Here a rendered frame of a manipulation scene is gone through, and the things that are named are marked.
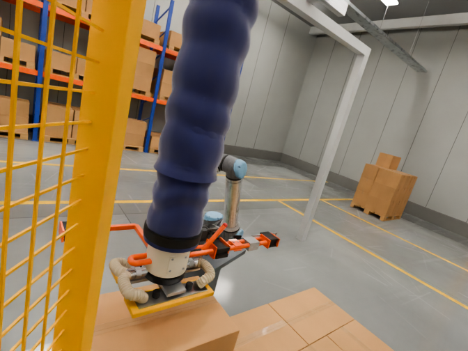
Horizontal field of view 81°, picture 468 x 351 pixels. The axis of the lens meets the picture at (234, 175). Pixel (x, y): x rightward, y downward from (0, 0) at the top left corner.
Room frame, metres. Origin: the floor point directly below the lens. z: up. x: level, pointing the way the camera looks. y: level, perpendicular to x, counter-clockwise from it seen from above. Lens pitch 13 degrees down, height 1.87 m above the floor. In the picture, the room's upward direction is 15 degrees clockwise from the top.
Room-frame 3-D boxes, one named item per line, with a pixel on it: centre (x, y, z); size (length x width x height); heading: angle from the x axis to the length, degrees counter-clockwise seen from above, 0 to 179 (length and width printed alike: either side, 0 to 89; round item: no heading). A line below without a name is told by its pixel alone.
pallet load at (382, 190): (7.95, -4.37, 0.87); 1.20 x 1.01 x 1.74; 130
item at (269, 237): (1.38, -0.28, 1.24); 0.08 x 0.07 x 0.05; 131
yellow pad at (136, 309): (0.92, 0.12, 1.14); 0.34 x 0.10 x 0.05; 131
